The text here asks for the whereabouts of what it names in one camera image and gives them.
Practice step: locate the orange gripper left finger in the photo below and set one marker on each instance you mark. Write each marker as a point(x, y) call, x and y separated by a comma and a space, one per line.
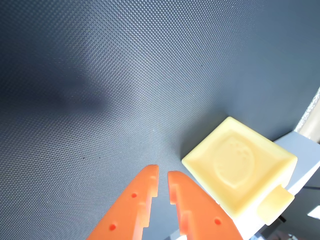
point(125, 212)

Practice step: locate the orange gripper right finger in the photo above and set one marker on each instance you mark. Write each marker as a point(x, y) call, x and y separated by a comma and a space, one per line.
point(200, 212)

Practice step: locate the white rectangular open box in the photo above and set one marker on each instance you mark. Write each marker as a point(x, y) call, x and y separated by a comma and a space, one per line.
point(300, 155)

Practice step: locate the yellow embossed cube block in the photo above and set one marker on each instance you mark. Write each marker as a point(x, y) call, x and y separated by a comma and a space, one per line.
point(232, 165)

